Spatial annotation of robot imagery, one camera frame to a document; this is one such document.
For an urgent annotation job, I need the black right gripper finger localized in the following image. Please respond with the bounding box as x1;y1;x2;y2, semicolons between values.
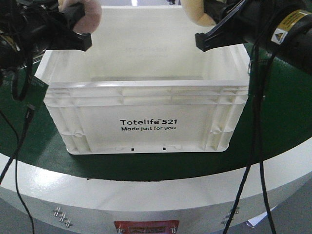
195;7;246;52

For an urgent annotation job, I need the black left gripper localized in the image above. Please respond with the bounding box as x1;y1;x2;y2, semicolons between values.
0;0;92;70

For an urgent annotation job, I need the pink round plush toy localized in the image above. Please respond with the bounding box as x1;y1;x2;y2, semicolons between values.
58;0;102;34

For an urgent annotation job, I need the yellow smiling plush toy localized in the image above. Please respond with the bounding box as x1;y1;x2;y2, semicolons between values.
180;0;216;27

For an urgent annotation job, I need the white plastic tote crate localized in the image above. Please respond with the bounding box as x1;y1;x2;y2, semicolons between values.
36;6;249;155

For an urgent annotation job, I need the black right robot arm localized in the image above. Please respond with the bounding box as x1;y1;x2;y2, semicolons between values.
195;0;312;74

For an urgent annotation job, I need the green left circuit board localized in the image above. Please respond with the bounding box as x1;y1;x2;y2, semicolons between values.
23;77;48;111

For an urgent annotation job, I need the red warning label plate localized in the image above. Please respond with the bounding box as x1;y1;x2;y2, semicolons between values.
114;220;179;234

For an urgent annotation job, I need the black right cable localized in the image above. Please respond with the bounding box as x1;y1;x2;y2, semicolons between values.
223;36;277;234

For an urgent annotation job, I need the black cable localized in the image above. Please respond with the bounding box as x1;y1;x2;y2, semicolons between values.
0;68;35;234
223;36;277;234

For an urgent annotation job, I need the black left cable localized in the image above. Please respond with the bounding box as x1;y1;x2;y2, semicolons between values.
0;68;35;234

